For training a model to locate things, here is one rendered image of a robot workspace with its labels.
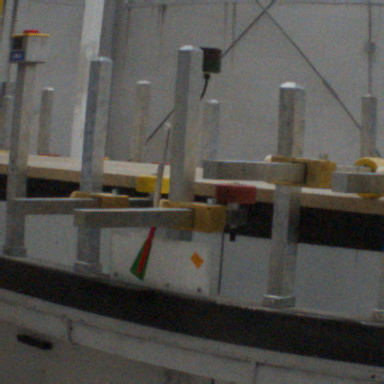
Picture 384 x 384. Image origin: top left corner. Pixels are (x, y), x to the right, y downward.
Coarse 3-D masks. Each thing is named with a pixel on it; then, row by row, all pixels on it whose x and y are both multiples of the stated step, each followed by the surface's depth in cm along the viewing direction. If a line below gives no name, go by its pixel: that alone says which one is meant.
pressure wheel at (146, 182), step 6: (144, 174) 246; (150, 174) 249; (156, 174) 246; (138, 180) 245; (144, 180) 244; (150, 180) 243; (168, 180) 244; (138, 186) 245; (144, 186) 244; (150, 186) 243; (162, 186) 243; (150, 192) 245; (162, 192) 244
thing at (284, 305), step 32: (0, 256) 254; (32, 288) 246; (64, 288) 238; (128, 320) 226; (160, 320) 220; (192, 320) 215; (224, 320) 210; (256, 320) 205; (288, 320) 200; (320, 320) 195; (352, 320) 191; (288, 352) 200; (320, 352) 195; (352, 352) 190
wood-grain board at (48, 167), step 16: (0, 160) 312; (32, 160) 323; (48, 160) 333; (64, 160) 344; (80, 160) 345; (32, 176) 281; (48, 176) 276; (64, 176) 272; (80, 176) 268; (112, 176) 261; (128, 176) 258; (208, 192) 243; (256, 192) 235; (272, 192) 232; (304, 192) 227; (320, 192) 230; (336, 192) 233; (336, 208) 221; (352, 208) 219; (368, 208) 216
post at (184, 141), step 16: (192, 48) 218; (192, 64) 219; (176, 80) 220; (192, 80) 219; (176, 96) 220; (192, 96) 219; (176, 112) 220; (192, 112) 220; (176, 128) 220; (192, 128) 220; (176, 144) 220; (192, 144) 220; (176, 160) 220; (192, 160) 221; (176, 176) 220; (192, 176) 221; (176, 192) 220; (192, 192) 222
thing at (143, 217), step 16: (144, 208) 211; (160, 208) 213; (176, 208) 216; (80, 224) 196; (96, 224) 198; (112, 224) 201; (128, 224) 204; (144, 224) 207; (160, 224) 210; (176, 224) 213; (192, 224) 217; (224, 224) 224
